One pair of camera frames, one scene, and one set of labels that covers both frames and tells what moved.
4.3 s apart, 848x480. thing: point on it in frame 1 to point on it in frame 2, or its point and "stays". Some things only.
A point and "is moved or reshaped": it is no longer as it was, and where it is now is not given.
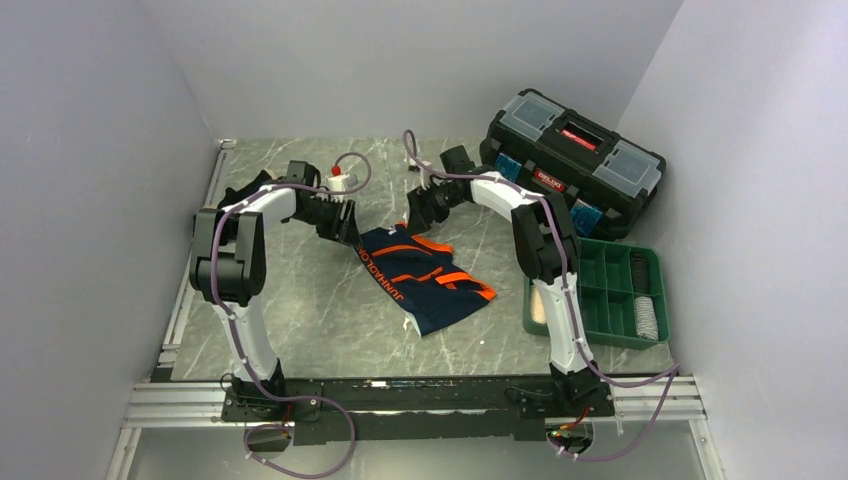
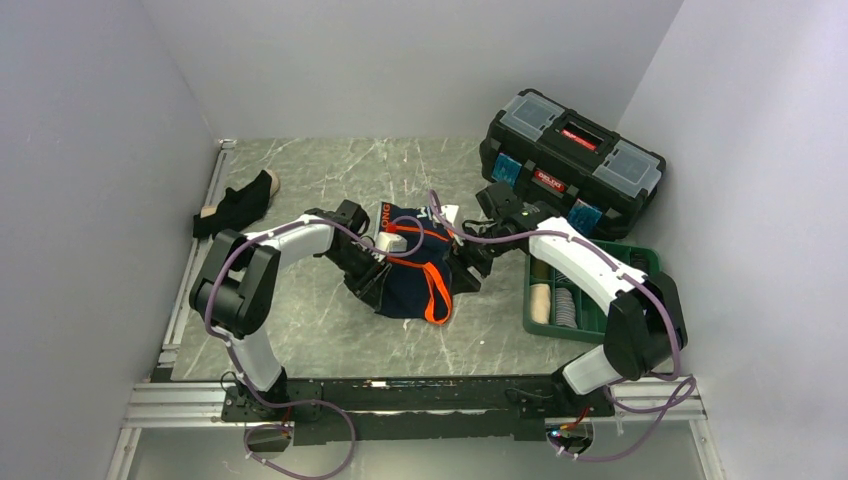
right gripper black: [422, 211] to [459, 259]
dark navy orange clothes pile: [422, 276] is moved or reshaped
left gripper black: [346, 230] to [369, 286]
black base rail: [416, 410] stays
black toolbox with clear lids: [545, 147] stays
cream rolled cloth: [537, 311] stays
